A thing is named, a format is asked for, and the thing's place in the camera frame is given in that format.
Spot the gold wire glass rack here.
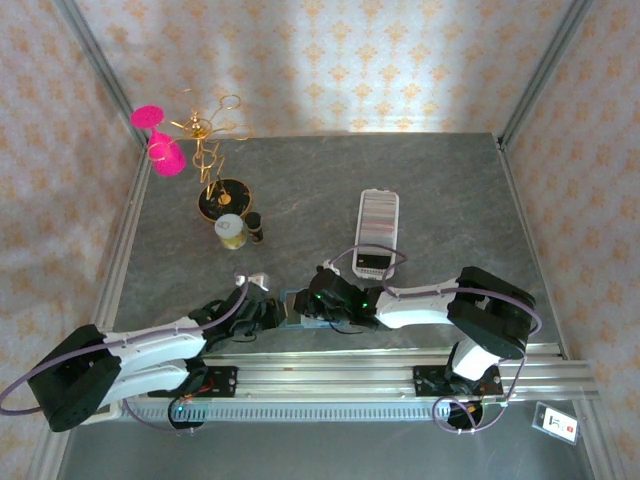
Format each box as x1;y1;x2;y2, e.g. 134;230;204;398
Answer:
169;88;254;224

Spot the stack of plastic cards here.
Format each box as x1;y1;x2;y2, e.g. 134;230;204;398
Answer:
359;192;397;247

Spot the small dark bottle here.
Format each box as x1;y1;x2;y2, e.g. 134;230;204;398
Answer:
244;211;265;246

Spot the pink wine glass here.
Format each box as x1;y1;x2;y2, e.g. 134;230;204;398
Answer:
130;104;187;179

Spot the white tag with red mark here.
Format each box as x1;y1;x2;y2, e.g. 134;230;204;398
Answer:
532;401;581;445

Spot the aluminium table side rail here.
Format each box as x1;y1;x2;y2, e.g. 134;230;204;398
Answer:
92;144;154;334
495;137;571;361

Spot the purple cable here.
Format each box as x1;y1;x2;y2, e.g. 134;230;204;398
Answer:
432;374;519;436
0;269;251;419
322;245;544;401
121;397;206;436

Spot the grey slotted cable duct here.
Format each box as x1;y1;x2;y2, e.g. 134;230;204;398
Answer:
117;399;451;424

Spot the aluminium frame post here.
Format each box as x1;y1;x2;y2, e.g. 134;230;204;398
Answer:
54;0;151;151
574;397;629;480
29;429;76;480
499;0;596;147

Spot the yellow can with white lid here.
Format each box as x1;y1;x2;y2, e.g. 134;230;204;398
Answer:
214;213;249;250

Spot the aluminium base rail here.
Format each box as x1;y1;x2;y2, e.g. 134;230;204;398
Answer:
144;348;599;404

